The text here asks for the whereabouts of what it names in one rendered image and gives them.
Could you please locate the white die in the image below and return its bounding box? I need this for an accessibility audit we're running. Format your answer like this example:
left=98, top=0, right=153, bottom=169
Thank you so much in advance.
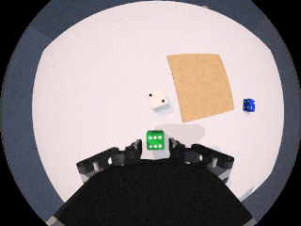
left=146, top=88, right=168, bottom=109

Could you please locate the tan flat mat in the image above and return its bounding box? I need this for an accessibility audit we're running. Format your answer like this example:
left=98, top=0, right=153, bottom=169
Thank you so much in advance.
left=166, top=54, right=234, bottom=122

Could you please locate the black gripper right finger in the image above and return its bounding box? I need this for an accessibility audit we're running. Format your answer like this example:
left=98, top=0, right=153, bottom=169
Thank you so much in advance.
left=166, top=137, right=234, bottom=184

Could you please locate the green die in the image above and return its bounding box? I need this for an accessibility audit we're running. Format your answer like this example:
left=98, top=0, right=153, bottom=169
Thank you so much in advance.
left=146, top=130, right=165, bottom=150

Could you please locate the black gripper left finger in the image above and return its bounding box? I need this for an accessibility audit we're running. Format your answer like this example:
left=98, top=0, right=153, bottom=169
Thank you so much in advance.
left=76, top=139, right=142, bottom=183

